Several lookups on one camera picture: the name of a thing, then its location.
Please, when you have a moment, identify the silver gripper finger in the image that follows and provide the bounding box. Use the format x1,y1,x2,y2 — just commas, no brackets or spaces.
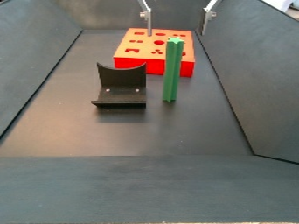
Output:
137,0,152,36
200,0,221,35

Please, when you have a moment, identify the green star-shaped bar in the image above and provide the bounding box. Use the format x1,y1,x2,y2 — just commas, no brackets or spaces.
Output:
163,37,184,102

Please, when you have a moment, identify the red shape-sorting board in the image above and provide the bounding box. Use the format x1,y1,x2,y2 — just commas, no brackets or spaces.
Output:
113,28,195,77

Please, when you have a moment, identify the black curved holder stand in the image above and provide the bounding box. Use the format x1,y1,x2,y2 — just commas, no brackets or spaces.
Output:
91,64,147,108

